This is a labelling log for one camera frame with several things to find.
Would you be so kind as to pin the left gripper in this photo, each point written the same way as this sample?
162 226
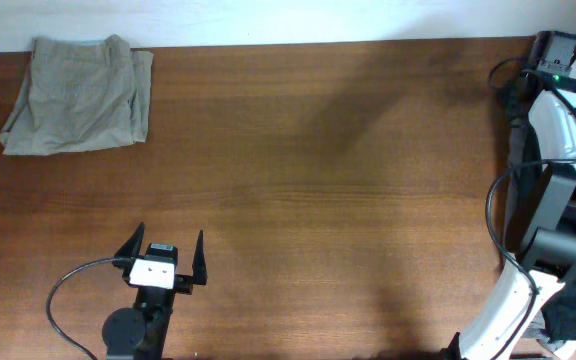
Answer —
183 283

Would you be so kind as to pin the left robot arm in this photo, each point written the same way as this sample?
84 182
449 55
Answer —
139 331

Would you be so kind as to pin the folded beige shorts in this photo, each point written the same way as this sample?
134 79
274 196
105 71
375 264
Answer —
80 97

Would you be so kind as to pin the grey shorts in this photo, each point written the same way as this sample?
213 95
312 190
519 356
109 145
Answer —
523 147

